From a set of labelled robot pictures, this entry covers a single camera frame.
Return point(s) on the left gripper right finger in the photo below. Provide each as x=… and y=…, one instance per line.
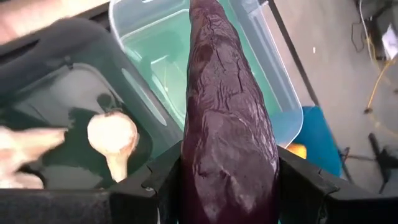
x=326, y=205

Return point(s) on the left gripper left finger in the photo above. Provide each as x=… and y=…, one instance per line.
x=93, y=207

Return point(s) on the beige garlic bulb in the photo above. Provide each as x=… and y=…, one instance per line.
x=25, y=143
x=15, y=180
x=112, y=137

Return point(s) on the purple eggplant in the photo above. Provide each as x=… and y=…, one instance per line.
x=227, y=124

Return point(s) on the blue plastic bin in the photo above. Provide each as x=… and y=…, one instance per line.
x=320, y=140

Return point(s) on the black tripod stand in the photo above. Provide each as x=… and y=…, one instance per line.
x=377, y=155

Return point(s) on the dark grey bin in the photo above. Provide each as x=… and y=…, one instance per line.
x=62, y=40

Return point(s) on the clear plastic bin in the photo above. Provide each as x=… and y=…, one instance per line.
x=149, y=46

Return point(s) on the black table frame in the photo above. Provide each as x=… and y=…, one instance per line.
x=292, y=46

